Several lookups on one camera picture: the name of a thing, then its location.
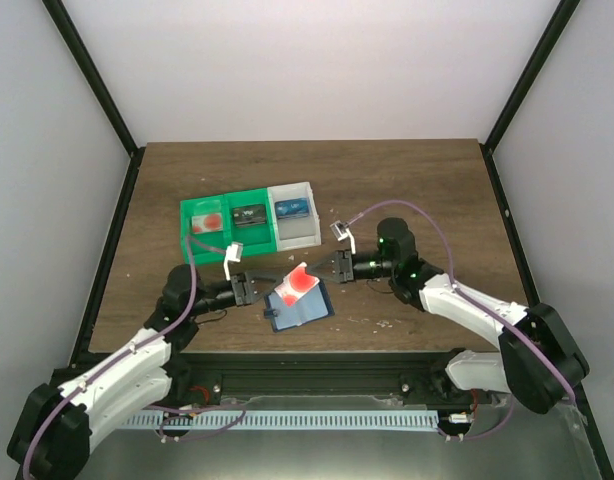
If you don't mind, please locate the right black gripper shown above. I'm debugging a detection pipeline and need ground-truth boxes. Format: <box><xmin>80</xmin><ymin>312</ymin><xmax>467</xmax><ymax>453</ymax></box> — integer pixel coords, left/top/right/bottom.
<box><xmin>306</xmin><ymin>248</ymin><xmax>396</xmax><ymax>284</ymax></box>

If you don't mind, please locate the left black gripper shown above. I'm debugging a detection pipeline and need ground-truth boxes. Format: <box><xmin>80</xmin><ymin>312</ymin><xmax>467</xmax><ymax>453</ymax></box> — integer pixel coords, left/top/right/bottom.
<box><xmin>188</xmin><ymin>271</ymin><xmax>284</xmax><ymax>317</ymax></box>

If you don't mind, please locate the blue card holder wallet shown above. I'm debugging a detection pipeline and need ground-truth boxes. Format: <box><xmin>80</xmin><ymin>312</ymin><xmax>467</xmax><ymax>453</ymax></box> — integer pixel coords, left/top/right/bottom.
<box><xmin>264</xmin><ymin>283</ymin><xmax>335</xmax><ymax>332</ymax></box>

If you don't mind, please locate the white translucent bin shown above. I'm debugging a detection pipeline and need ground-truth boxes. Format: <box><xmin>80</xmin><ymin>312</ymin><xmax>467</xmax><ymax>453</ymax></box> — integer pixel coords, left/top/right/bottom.
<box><xmin>267</xmin><ymin>182</ymin><xmax>321</xmax><ymax>251</ymax></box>

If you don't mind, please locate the green bin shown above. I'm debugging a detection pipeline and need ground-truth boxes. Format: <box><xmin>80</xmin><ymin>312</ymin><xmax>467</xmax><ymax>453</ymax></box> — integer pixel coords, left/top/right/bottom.
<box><xmin>222</xmin><ymin>188</ymin><xmax>276</xmax><ymax>257</ymax></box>
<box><xmin>179</xmin><ymin>195</ymin><xmax>228</xmax><ymax>266</ymax></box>

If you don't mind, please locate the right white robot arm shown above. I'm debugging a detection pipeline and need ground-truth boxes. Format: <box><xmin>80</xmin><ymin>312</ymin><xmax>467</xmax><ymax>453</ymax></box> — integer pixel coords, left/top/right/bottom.
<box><xmin>306</xmin><ymin>217</ymin><xmax>589</xmax><ymax>414</ymax></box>

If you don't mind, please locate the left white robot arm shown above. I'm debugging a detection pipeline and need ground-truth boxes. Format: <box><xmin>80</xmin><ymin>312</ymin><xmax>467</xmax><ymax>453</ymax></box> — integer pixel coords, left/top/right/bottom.
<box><xmin>7</xmin><ymin>264</ymin><xmax>282</xmax><ymax>479</ymax></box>

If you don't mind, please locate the blue card stack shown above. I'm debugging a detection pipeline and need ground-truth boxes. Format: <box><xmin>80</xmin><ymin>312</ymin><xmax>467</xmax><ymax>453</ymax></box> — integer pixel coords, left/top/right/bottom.
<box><xmin>274</xmin><ymin>197</ymin><xmax>310</xmax><ymax>220</ymax></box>

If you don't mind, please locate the black card stack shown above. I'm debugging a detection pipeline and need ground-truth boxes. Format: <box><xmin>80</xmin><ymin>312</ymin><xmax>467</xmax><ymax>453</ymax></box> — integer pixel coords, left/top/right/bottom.
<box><xmin>231</xmin><ymin>203</ymin><xmax>267</xmax><ymax>228</ymax></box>

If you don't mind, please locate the red white card stack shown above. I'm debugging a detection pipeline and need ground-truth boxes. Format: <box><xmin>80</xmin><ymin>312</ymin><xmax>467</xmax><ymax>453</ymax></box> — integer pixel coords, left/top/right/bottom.
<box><xmin>190</xmin><ymin>212</ymin><xmax>223</xmax><ymax>235</ymax></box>

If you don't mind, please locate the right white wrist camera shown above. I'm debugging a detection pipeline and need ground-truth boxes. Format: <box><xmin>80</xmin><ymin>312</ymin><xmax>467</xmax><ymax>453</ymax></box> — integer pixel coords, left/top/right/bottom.
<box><xmin>330</xmin><ymin>220</ymin><xmax>356</xmax><ymax>254</ymax></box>

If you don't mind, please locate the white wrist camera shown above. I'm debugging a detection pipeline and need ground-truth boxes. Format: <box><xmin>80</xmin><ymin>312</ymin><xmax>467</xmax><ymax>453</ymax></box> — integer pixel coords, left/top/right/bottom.
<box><xmin>223</xmin><ymin>242</ymin><xmax>244</xmax><ymax>281</ymax></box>
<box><xmin>330</xmin><ymin>220</ymin><xmax>356</xmax><ymax>254</ymax></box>

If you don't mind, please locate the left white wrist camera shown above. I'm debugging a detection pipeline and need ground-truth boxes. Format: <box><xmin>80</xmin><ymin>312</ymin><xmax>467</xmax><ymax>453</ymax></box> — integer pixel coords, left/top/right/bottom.
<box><xmin>223</xmin><ymin>242</ymin><xmax>244</xmax><ymax>281</ymax></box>

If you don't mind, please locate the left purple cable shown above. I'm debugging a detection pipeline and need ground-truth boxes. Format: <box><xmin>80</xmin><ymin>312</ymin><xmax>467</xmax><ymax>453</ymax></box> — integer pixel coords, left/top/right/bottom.
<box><xmin>21</xmin><ymin>235</ymin><xmax>233</xmax><ymax>480</ymax></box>

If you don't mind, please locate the purple cable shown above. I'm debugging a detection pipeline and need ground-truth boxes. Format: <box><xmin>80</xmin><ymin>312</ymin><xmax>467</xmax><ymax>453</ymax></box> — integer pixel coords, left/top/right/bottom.
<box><xmin>21</xmin><ymin>235</ymin><xmax>233</xmax><ymax>480</ymax></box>
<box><xmin>344</xmin><ymin>200</ymin><xmax>578</xmax><ymax>406</ymax></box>

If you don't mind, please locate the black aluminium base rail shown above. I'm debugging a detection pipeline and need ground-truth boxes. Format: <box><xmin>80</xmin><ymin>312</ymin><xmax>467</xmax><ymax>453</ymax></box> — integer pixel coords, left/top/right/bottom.
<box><xmin>51</xmin><ymin>351</ymin><xmax>513</xmax><ymax>401</ymax></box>

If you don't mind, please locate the light blue slotted cable duct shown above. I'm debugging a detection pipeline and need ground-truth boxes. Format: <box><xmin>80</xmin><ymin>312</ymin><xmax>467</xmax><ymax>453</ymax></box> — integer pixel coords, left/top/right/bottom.
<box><xmin>120</xmin><ymin>410</ymin><xmax>439</xmax><ymax>433</ymax></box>

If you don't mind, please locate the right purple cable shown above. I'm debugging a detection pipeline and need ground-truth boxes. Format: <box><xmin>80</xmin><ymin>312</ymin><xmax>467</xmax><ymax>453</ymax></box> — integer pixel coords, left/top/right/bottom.
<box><xmin>344</xmin><ymin>200</ymin><xmax>578</xmax><ymax>406</ymax></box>

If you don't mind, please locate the left black frame post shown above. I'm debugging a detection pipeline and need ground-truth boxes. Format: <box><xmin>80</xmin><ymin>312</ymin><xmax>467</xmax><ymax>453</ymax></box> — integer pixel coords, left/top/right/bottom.
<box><xmin>40</xmin><ymin>0</ymin><xmax>140</xmax><ymax>156</ymax></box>

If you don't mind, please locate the black frame post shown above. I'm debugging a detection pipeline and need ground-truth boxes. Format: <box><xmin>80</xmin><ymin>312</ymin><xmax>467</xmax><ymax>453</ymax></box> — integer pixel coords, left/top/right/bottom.
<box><xmin>40</xmin><ymin>0</ymin><xmax>140</xmax><ymax>156</ymax></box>
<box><xmin>484</xmin><ymin>0</ymin><xmax>582</xmax><ymax>151</ymax></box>

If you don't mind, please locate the right black frame post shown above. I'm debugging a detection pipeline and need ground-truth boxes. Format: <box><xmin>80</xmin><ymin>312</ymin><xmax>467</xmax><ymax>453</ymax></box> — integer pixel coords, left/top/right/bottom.
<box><xmin>484</xmin><ymin>0</ymin><xmax>582</xmax><ymax>151</ymax></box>

